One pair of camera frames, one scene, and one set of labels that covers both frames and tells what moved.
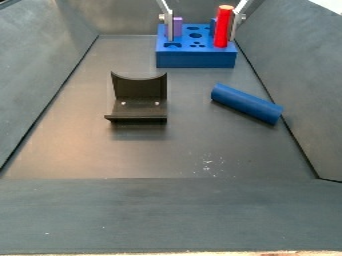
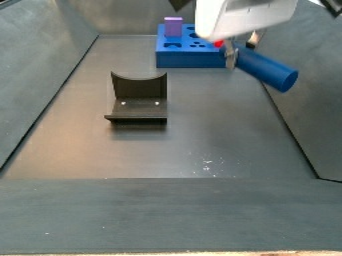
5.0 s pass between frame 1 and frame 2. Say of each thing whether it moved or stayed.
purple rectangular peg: stayed
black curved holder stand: stayed
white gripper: moved
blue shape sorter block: stayed
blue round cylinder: moved
